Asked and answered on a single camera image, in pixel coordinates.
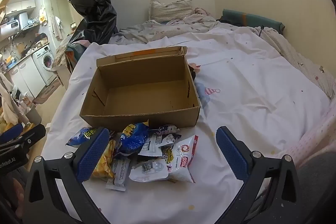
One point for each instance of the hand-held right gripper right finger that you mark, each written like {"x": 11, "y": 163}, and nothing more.
{"x": 232, "y": 155}

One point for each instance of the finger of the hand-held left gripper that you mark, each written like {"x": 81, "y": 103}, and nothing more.
{"x": 29, "y": 138}
{"x": 11, "y": 132}

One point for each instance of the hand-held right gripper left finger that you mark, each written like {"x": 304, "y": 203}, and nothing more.
{"x": 93, "y": 153}

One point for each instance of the yellow snack packet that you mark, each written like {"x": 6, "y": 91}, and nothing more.
{"x": 105, "y": 162}

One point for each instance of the packet with green-yellow lettering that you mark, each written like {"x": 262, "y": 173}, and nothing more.
{"x": 78, "y": 136}

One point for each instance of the long white bar wrapper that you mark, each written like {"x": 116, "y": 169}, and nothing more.
{"x": 118, "y": 174}

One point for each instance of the blue packet yellow cartoon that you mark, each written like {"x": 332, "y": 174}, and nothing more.
{"x": 134, "y": 138}

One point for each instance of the white packet red swirl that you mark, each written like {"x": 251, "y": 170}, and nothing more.
{"x": 183, "y": 158}

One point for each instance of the white packet black edge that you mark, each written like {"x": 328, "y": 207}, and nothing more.
{"x": 151, "y": 146}

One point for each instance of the clear white barcode packet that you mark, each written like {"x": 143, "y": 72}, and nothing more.
{"x": 149, "y": 170}

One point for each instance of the pale yellow packet purple lettering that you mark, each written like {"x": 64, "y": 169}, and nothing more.
{"x": 168, "y": 159}

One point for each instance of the purple white snack packet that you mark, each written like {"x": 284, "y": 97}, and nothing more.
{"x": 168, "y": 132}

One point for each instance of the brown cardboard box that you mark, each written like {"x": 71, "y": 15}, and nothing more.
{"x": 147, "y": 98}

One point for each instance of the grey trash bin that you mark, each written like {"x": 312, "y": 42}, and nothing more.
{"x": 34, "y": 115}

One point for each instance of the clothes on rack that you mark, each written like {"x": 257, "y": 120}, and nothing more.
{"x": 8, "y": 103}

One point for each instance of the printed white bed sheet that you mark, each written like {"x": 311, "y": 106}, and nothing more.
{"x": 249, "y": 108}

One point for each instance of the brown floor rug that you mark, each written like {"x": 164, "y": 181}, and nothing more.
{"x": 50, "y": 91}

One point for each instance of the white base cabinet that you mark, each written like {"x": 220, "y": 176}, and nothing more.
{"x": 26, "y": 77}

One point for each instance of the white washing machine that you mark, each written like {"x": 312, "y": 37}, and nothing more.
{"x": 44, "y": 61}

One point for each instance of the grey clothing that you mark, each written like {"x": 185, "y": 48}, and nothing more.
{"x": 317, "y": 182}

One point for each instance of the pink dotted blanket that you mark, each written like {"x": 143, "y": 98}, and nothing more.
{"x": 320, "y": 132}

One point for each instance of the dark grey cloth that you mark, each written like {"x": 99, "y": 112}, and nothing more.
{"x": 193, "y": 73}

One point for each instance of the floral bedside cloth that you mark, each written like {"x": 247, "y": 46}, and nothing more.
{"x": 61, "y": 52}

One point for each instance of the teal orange bundle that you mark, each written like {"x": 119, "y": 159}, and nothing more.
{"x": 74, "y": 50}

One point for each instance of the white water heater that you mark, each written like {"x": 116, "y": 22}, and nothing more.
{"x": 10, "y": 24}

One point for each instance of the hanging white towel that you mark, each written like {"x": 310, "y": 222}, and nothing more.
{"x": 56, "y": 26}

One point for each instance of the beige dotted blanket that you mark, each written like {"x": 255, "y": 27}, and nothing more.
{"x": 296, "y": 56}

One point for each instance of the hanging yellow bag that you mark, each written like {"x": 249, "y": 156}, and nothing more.
{"x": 42, "y": 15}

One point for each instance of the green folded mat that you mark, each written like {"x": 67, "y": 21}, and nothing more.
{"x": 252, "y": 20}

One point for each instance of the grey floral quilt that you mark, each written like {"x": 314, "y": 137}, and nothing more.
{"x": 170, "y": 28}

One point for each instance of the beige patterned pillow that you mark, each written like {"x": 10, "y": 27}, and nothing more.
{"x": 170, "y": 8}

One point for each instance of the white wall cabinets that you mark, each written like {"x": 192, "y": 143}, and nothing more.
{"x": 21, "y": 5}

